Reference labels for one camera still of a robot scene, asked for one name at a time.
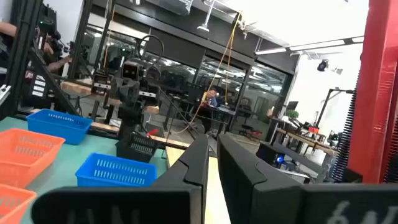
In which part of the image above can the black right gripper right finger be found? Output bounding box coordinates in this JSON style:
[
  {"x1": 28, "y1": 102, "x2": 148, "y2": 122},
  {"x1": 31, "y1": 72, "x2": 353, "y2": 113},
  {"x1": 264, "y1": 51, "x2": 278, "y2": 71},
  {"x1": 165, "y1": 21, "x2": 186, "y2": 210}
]
[{"x1": 216, "y1": 133, "x2": 398, "y2": 224}]

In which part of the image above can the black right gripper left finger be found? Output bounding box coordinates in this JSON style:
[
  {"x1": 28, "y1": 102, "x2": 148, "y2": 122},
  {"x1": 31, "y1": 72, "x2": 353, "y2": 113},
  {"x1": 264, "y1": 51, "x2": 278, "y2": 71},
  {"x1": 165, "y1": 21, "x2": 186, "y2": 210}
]
[{"x1": 30, "y1": 133, "x2": 210, "y2": 224}]

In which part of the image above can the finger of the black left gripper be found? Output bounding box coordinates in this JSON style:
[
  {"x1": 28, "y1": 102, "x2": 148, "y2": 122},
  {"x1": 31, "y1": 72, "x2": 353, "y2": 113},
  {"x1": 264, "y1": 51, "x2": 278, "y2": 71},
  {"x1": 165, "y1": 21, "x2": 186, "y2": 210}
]
[
  {"x1": 109, "y1": 77, "x2": 127, "y2": 104},
  {"x1": 126, "y1": 80, "x2": 141, "y2": 105}
]

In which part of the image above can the blue plastic basket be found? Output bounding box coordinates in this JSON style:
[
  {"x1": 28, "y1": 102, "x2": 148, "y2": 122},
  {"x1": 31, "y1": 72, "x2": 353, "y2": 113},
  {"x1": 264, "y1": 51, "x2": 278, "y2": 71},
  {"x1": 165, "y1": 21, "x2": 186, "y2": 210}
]
[
  {"x1": 75, "y1": 152, "x2": 158, "y2": 188},
  {"x1": 25, "y1": 108, "x2": 94, "y2": 146}
]

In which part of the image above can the black plastic basket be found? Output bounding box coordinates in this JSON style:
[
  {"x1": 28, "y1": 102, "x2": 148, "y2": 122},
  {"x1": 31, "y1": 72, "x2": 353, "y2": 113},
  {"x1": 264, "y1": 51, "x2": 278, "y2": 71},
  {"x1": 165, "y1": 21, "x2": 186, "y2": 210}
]
[{"x1": 115, "y1": 131, "x2": 160, "y2": 164}]

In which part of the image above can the orange plastic basket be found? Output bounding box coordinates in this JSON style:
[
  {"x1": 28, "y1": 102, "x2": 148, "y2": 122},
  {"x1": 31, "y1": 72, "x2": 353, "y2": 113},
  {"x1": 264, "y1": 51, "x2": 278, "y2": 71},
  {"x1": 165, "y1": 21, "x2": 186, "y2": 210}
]
[
  {"x1": 0, "y1": 128, "x2": 67, "y2": 189},
  {"x1": 0, "y1": 184, "x2": 38, "y2": 224}
]

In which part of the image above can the black computer with blue light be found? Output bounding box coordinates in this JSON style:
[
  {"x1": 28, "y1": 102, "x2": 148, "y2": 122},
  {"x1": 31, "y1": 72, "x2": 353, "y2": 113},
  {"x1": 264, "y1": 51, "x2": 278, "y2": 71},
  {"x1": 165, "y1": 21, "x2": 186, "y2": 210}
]
[{"x1": 256, "y1": 141, "x2": 287, "y2": 166}]

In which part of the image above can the wooden workshop desk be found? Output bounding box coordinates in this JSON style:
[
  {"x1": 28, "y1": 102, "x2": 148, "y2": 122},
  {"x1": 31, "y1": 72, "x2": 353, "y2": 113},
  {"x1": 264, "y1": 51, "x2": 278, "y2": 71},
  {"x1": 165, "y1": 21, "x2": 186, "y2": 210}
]
[{"x1": 266, "y1": 115, "x2": 340, "y2": 158}]

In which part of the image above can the person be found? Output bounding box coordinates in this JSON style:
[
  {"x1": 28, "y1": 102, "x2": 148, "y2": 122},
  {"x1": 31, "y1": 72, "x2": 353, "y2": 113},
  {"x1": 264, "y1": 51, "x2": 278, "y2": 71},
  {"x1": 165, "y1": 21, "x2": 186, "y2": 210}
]
[
  {"x1": 0, "y1": 21, "x2": 73, "y2": 75},
  {"x1": 202, "y1": 88, "x2": 219, "y2": 109}
]

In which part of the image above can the white pendant lamp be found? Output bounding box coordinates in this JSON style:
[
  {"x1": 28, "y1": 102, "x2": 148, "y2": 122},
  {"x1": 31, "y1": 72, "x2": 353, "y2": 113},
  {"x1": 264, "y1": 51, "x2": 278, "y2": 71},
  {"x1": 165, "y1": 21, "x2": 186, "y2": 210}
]
[{"x1": 196, "y1": 0, "x2": 216, "y2": 33}]

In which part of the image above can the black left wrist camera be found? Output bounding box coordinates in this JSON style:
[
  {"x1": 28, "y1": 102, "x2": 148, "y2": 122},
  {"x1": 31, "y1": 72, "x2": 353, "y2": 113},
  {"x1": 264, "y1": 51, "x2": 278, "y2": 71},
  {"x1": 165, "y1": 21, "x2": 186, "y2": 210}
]
[{"x1": 120, "y1": 60, "x2": 142, "y2": 81}]

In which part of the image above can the black aluminium rig frame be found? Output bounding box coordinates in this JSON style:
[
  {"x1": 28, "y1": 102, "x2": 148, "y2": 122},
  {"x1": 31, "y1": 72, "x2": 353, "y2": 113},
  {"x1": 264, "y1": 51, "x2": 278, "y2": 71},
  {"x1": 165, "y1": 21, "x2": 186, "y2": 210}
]
[{"x1": 0, "y1": 0, "x2": 79, "y2": 121}]

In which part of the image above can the black corrugated cable conduit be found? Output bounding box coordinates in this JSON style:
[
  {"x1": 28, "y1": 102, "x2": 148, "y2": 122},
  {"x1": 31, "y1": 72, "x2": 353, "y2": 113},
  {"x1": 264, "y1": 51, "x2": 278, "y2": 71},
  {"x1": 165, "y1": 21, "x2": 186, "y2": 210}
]
[{"x1": 330, "y1": 70, "x2": 360, "y2": 183}]

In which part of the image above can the yellow cord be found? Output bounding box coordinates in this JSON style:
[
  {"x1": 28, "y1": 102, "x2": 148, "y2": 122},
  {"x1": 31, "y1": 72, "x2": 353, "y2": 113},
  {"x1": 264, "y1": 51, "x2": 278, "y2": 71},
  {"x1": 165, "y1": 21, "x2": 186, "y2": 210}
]
[{"x1": 172, "y1": 11, "x2": 244, "y2": 135}]

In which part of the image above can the black ceiling camera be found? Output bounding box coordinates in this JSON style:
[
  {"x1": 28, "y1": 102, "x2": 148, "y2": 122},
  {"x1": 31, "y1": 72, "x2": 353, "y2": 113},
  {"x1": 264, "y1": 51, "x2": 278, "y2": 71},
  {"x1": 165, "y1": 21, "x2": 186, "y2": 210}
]
[{"x1": 317, "y1": 58, "x2": 330, "y2": 73}]

